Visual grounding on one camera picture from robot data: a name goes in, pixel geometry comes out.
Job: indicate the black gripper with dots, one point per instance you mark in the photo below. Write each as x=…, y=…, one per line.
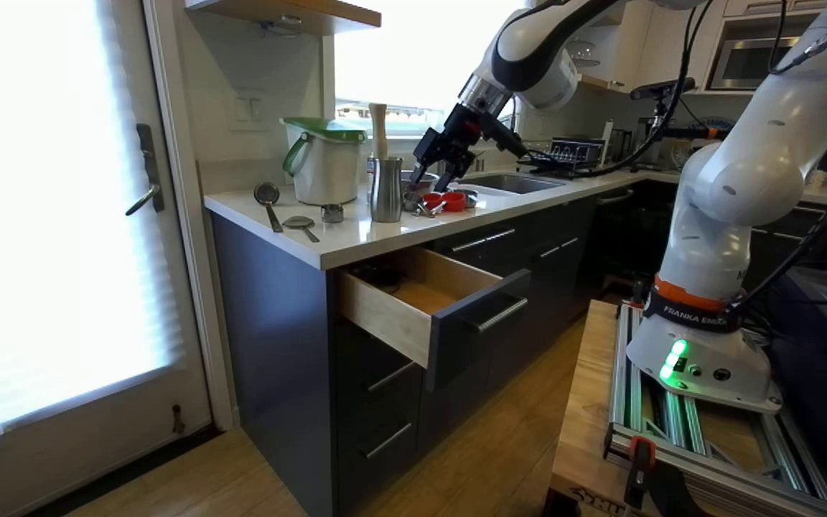
x=460, y=131

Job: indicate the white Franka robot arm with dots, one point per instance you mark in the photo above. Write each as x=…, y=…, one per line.
x=747, y=183

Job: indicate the wooden drawer with dark front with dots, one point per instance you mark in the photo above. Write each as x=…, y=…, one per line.
x=404, y=292

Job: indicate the small red measuring cup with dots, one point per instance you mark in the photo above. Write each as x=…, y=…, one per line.
x=428, y=206

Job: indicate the large red measuring cup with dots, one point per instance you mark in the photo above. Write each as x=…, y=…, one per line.
x=454, y=203

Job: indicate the stainless steel cup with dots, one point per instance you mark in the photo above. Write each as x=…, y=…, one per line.
x=385, y=190

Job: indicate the wooden pestle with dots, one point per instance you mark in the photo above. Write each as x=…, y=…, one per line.
x=378, y=131

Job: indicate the kitchen sink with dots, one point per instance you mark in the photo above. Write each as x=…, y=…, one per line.
x=514, y=183

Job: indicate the tiny steel scoop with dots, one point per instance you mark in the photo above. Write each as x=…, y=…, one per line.
x=335, y=214

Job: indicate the small steel spoon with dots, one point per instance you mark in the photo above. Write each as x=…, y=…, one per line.
x=300, y=226

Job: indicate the large steel spoon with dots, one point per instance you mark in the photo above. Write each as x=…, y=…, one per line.
x=264, y=197

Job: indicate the dark kitchen counter cabinet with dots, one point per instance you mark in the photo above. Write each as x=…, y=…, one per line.
x=280, y=362

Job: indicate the built-in microwave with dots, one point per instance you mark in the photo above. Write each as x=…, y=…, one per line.
x=760, y=52

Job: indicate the white glass door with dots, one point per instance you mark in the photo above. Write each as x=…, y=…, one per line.
x=50, y=239

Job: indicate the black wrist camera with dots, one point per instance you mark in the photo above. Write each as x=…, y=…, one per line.
x=427, y=144

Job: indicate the window with white frame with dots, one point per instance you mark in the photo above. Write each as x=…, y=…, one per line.
x=404, y=58

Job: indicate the white wall outlet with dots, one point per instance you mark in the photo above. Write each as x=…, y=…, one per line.
x=254, y=104

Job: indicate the wooden robot cart with frame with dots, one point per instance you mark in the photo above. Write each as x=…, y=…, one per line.
x=587, y=413

